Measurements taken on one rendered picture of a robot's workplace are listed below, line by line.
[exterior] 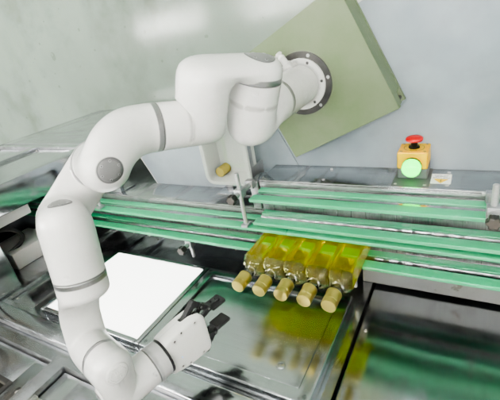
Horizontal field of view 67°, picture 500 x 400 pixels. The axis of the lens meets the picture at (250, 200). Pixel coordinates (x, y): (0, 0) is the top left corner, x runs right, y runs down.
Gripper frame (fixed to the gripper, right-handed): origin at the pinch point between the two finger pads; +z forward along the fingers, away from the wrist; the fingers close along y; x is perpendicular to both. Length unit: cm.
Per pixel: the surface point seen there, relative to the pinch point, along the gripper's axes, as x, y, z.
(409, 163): -23, 20, 48
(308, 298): -15.6, 0.8, 13.6
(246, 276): 1.9, 1.2, 11.8
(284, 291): -9.9, 1.2, 12.3
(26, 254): 104, -10, -15
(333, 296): -20.2, 1.3, 16.7
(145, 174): 108, -1, 47
